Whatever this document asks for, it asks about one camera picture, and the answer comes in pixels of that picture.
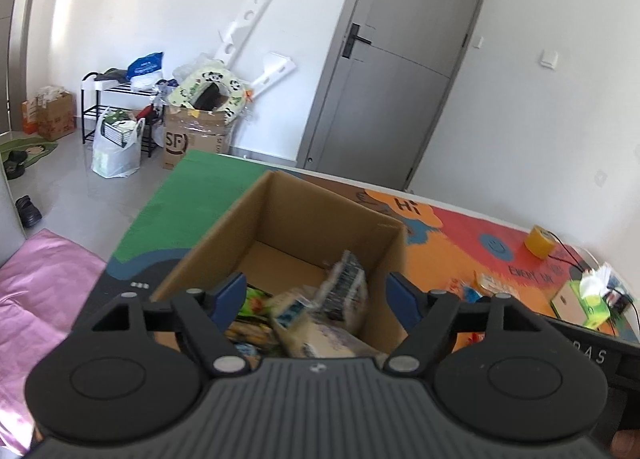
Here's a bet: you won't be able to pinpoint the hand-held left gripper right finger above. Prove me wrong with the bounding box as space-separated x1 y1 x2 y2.
382 272 556 376

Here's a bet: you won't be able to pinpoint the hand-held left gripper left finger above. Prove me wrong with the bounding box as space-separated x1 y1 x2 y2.
70 273 251 379

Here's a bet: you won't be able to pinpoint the small green snack packet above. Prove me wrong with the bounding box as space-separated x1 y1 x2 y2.
239 288 274 321

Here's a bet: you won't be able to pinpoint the yellow snack packet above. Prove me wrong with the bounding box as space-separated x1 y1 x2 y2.
226 320 274 346

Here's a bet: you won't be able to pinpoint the grey white bread packet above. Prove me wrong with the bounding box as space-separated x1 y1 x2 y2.
320 251 369 325

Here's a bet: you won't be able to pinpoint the long white bread packet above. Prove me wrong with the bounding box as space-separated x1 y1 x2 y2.
271 288 387 359

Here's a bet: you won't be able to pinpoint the person's right hand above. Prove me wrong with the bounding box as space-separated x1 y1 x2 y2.
611 430 640 459

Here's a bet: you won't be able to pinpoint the black power adapter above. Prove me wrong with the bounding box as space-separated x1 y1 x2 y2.
602 289 632 316

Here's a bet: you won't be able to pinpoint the colourful printed table mat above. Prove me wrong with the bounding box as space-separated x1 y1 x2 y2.
70 149 640 346

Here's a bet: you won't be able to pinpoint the green tissue box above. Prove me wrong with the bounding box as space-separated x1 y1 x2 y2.
551 264 623 327

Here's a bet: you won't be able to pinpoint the yellow tape roll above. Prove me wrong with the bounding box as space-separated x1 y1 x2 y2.
524 225 555 258

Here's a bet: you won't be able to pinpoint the large printed cardboard box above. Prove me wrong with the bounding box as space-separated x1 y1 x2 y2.
162 104 233 170

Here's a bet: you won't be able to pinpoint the white plastic bag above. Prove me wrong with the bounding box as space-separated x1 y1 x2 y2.
91 106 146 178

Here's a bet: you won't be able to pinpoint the pink blanket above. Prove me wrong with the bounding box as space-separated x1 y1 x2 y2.
0 229 108 455

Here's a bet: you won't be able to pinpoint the grey door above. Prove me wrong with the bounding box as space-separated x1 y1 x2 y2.
296 0 496 190

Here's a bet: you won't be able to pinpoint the panda print seat cushion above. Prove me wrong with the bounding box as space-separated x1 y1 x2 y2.
167 64 246 113

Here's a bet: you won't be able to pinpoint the black shoe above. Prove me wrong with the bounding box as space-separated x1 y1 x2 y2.
15 195 43 228

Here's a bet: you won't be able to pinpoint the black shoe rack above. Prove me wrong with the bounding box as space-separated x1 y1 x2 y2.
81 70 156 158

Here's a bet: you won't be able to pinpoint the short white board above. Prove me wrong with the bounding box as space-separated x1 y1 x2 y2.
250 53 296 94

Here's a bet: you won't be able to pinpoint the blue plastic bag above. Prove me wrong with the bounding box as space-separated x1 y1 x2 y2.
126 51 165 90

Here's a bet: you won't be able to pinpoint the green floor rug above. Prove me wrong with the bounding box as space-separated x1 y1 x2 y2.
0 136 58 172

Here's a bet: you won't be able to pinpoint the small brown cardboard box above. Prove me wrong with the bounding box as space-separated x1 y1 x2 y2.
37 91 76 142

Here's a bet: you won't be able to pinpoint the black slippers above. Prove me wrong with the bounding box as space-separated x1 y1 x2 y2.
4 150 28 180

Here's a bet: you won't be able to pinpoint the orange cardboard box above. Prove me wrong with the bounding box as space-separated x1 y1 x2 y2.
20 100 41 134

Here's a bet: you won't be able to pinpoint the tall white perforated board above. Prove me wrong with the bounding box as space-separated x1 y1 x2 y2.
215 0 275 70

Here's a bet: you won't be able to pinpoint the black cable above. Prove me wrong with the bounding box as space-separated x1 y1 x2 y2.
549 233 592 272

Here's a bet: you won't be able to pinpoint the black door handle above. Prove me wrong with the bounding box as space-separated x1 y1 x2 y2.
341 24 372 58

